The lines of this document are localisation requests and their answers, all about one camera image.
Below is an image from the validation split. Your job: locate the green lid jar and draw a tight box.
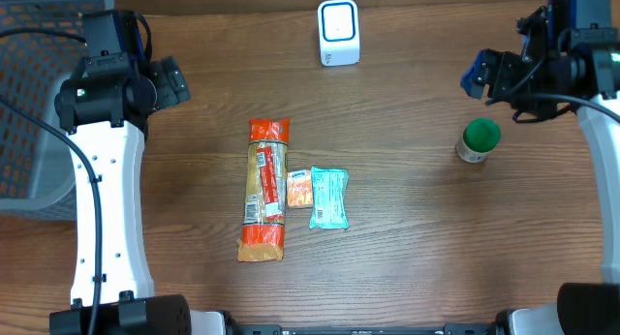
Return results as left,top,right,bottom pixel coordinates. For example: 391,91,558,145
455,118,502,164

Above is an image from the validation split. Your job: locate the small orange tissue pack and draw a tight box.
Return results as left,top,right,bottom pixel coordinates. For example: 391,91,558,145
287,169,313,208

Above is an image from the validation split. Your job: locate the red cracker sleeve package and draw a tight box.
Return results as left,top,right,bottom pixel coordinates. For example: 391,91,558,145
237,118,290,262

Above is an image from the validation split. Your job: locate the teal wet wipes pack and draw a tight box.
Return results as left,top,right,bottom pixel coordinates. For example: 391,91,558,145
309,167,349,229

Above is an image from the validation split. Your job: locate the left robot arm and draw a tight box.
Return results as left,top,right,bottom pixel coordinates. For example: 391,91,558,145
49,10,233,334

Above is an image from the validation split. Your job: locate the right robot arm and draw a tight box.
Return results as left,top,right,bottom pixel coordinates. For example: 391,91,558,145
461,0,619,335

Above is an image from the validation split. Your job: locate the white barcode scanner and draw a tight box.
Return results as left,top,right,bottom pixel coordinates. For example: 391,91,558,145
317,0,360,67

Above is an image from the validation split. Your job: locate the grey plastic mesh basket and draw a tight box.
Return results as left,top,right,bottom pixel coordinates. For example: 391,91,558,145
1,0,115,221

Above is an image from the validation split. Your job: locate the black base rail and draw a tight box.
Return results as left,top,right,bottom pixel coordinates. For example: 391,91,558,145
224,323,506,335

